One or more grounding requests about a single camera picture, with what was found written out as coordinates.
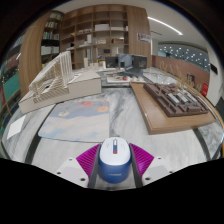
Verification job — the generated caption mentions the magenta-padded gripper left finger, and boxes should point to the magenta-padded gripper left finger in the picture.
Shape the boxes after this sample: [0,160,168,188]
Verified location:
[54,143,102,189]

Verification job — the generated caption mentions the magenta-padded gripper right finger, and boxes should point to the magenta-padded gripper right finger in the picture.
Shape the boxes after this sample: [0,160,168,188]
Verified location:
[128,142,175,188]

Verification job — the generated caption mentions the white and blue computer mouse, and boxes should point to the white and blue computer mouse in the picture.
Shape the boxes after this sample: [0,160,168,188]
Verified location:
[97,136,133,185]

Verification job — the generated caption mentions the pastel floral print mouse pad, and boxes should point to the pastel floral print mouse pad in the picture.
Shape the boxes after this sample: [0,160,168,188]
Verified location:
[37,99,111,144]

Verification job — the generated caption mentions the brown site model on board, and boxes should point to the brown site model on board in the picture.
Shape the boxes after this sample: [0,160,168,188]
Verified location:
[129,81,218,136]

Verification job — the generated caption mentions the white paper sheet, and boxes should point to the white paper sheet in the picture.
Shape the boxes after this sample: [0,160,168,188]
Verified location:
[6,114,27,141]

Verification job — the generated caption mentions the white stepped building model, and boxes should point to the white stepped building model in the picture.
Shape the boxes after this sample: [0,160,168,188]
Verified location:
[18,50,103,115]

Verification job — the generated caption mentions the flat white site model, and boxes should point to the flat white site model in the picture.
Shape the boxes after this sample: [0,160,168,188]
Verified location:
[105,72,147,85]

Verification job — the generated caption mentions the dark grey building model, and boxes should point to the dark grey building model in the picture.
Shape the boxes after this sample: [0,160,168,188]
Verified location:
[104,53,149,71]

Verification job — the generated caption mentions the wooden shelf unit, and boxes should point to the wooden shelf unit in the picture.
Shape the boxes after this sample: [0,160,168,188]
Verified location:
[39,3,153,71]

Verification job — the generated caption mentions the long ceiling light strip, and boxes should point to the long ceiling light strip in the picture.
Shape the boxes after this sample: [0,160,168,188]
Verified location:
[147,16,185,37]

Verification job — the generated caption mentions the red wall sign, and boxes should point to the red wall sign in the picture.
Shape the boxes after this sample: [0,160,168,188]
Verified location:
[200,82,210,98]

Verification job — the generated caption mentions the white wall poster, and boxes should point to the white wall poster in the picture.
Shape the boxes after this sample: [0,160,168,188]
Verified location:
[136,32,152,44]

